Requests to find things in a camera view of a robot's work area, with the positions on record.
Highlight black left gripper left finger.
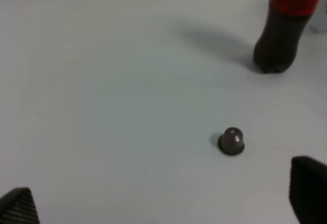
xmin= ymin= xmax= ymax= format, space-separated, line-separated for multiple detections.
xmin=0 ymin=187 xmax=40 ymax=224

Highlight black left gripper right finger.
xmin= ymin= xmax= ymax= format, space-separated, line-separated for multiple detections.
xmin=289 ymin=156 xmax=326 ymax=223

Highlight dark coffee capsule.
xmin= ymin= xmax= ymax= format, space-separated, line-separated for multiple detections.
xmin=217 ymin=127 xmax=245 ymax=156

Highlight cola bottle yellow cap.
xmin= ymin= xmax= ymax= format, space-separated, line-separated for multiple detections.
xmin=253 ymin=0 xmax=319 ymax=74

